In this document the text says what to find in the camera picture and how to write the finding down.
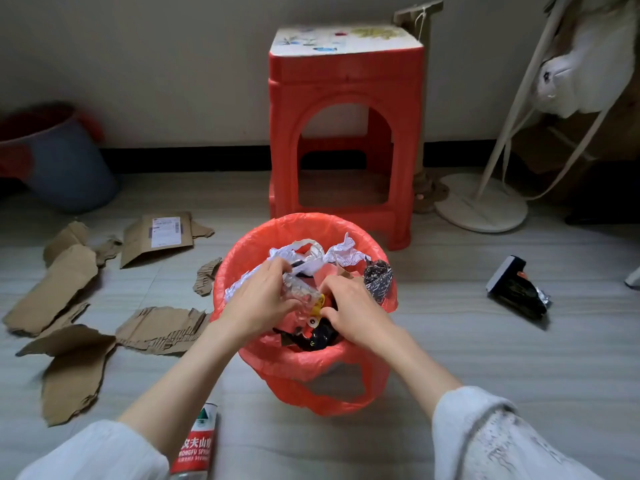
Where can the person's right hand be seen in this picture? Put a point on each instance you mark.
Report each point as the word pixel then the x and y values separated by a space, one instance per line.
pixel 360 317

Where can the person's left hand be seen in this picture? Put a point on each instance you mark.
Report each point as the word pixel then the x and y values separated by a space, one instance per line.
pixel 260 304

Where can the black patterned plastic piece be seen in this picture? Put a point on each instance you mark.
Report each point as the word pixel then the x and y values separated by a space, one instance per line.
pixel 377 279

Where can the silver foil wrapper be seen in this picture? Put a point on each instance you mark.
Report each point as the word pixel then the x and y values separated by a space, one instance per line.
pixel 320 334

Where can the long white paper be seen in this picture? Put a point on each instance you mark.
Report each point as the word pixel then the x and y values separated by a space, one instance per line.
pixel 345 254

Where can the waste basket with red bag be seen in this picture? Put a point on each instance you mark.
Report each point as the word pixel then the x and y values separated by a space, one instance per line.
pixel 280 229

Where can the black snack wrapper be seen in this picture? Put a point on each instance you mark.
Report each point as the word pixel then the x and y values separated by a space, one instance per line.
pixel 515 289

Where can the clear bottle red label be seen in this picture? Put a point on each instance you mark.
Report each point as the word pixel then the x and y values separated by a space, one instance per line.
pixel 192 449

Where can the torn cardboard pieces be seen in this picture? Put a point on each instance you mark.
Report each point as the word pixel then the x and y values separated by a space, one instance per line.
pixel 65 279

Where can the grey bin with red liner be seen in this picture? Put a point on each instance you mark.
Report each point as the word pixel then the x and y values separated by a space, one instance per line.
pixel 70 169

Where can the person's right forearm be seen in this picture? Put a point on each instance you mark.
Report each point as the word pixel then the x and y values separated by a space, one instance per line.
pixel 420 374

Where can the person's left forearm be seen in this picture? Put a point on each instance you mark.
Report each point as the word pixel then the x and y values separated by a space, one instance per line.
pixel 185 389

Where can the person's printed right sleeve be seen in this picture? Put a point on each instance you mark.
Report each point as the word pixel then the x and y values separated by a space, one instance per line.
pixel 500 444

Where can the person's white left sleeve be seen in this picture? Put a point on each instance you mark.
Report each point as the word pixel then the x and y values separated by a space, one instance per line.
pixel 100 454

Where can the red plastic stool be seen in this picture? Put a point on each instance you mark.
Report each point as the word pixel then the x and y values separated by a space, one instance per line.
pixel 345 74

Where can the tall black cabinet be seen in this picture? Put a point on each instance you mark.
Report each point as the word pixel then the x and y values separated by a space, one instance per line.
pixel 605 199

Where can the paint-stained cardboard sheet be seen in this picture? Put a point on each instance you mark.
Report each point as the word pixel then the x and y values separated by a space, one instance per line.
pixel 340 42

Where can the white metal frame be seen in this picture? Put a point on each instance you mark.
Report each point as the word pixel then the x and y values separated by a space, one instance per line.
pixel 634 278

